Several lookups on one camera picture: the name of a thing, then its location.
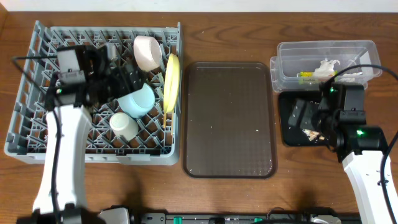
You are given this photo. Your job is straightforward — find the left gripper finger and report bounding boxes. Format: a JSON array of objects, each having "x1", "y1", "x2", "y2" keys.
[
  {"x1": 129, "y1": 65, "x2": 146, "y2": 92},
  {"x1": 113, "y1": 67, "x2": 132, "y2": 95}
]

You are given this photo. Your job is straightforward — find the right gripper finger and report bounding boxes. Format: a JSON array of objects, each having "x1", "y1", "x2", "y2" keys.
[
  {"x1": 288, "y1": 99, "x2": 307, "y2": 127},
  {"x1": 299, "y1": 102, "x2": 319, "y2": 131}
]

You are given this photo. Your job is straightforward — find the rice and food scraps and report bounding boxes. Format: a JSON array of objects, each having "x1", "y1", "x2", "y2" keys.
[{"x1": 302, "y1": 129, "x2": 325, "y2": 141}]

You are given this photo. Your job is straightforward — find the light blue bowl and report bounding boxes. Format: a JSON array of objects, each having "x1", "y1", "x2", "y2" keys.
[{"x1": 118, "y1": 83, "x2": 155, "y2": 118}]

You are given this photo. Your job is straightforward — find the green yellow snack wrapper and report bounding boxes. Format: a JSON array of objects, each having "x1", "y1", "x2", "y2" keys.
[{"x1": 297, "y1": 70, "x2": 338, "y2": 85}]

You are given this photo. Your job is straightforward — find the yellow plate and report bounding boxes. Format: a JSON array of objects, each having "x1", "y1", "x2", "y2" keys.
[{"x1": 164, "y1": 54, "x2": 180, "y2": 113}]

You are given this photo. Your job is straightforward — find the white tissue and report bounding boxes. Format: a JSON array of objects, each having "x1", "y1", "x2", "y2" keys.
[{"x1": 313, "y1": 60, "x2": 340, "y2": 78}]

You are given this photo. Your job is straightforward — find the white cup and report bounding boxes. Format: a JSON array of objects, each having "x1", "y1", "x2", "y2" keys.
[{"x1": 109, "y1": 112, "x2": 139, "y2": 141}]

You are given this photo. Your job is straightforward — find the wooden chopstick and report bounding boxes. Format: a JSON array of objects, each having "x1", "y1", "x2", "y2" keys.
[{"x1": 163, "y1": 112, "x2": 174, "y2": 136}]

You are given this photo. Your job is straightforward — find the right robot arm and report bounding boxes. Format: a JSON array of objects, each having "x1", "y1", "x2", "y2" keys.
[{"x1": 283, "y1": 83, "x2": 397, "y2": 223}]

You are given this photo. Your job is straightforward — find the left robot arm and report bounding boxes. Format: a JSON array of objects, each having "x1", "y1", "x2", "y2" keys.
[{"x1": 17, "y1": 44, "x2": 144, "y2": 223}]

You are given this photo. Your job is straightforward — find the grey dishwasher rack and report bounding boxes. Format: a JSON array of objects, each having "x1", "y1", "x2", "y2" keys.
[{"x1": 4, "y1": 21, "x2": 183, "y2": 166}]

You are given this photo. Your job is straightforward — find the black tray bin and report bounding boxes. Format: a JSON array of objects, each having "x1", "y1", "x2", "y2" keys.
[{"x1": 278, "y1": 91, "x2": 328, "y2": 147}]

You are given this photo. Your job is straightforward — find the clear plastic bin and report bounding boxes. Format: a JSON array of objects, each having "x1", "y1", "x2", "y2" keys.
[{"x1": 270, "y1": 40, "x2": 381, "y2": 92}]

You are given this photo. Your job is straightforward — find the dark brown serving tray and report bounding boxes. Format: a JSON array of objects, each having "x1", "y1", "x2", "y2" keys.
[{"x1": 183, "y1": 62, "x2": 277, "y2": 179}]

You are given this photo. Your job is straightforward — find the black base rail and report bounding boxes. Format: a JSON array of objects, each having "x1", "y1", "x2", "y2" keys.
[{"x1": 99, "y1": 205, "x2": 363, "y2": 224}]

